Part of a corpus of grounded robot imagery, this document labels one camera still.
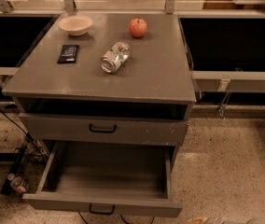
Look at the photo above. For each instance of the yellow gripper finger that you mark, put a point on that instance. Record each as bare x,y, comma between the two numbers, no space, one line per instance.
197,220

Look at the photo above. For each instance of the grey drawer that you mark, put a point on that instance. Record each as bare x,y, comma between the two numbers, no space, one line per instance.
105,129
107,179

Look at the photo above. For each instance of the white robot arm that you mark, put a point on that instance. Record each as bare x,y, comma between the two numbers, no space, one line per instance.
221,220

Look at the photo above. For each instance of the grey drawer cabinet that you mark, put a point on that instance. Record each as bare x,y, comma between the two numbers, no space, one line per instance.
154,82

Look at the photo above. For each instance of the grey top drawer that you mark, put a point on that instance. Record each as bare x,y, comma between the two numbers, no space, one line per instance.
105,129

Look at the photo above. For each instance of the silver soda can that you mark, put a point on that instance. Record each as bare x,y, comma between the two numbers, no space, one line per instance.
115,57

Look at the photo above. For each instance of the plastic bottle on floor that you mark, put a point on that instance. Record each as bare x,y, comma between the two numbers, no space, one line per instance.
18,183

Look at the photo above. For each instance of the black bar on floor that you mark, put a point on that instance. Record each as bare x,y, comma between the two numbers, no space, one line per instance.
6,189

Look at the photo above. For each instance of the red apple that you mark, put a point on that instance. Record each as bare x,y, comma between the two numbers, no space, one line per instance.
137,27

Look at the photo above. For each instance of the black snack bar packet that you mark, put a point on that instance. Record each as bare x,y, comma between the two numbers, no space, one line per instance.
68,54

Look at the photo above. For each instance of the beige bowl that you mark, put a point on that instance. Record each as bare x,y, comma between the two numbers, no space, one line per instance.
75,25

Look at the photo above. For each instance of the metal railing frame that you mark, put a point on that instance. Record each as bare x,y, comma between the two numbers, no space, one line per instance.
170,3

